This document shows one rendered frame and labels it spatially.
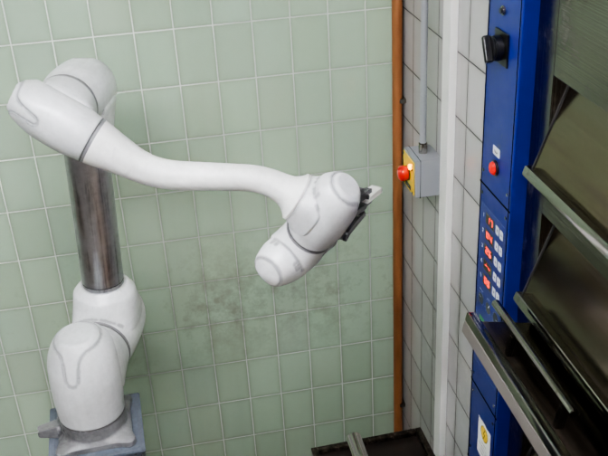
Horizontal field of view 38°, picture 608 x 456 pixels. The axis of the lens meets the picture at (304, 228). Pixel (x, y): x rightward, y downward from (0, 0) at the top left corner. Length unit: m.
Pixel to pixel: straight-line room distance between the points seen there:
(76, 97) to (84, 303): 0.56
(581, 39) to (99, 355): 1.21
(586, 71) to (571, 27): 0.08
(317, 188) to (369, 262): 0.99
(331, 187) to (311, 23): 0.76
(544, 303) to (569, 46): 0.47
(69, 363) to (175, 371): 0.79
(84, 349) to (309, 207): 0.63
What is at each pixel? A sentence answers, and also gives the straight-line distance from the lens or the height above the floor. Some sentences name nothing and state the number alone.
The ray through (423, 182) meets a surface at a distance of 2.18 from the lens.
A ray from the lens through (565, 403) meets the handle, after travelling 1.46.
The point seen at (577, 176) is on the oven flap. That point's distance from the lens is 1.49.
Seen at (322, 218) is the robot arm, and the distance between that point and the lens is 1.70.
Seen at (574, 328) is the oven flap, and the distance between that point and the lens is 1.58.
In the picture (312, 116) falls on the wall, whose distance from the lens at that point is 2.42.
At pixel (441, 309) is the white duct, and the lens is 2.29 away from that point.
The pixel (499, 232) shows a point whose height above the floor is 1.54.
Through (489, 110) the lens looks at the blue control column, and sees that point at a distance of 1.77.
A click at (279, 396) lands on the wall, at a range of 2.87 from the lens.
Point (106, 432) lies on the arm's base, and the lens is 2.13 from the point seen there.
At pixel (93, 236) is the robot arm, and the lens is 2.08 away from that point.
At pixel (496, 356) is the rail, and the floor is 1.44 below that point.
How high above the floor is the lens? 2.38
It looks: 28 degrees down
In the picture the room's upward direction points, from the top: 3 degrees counter-clockwise
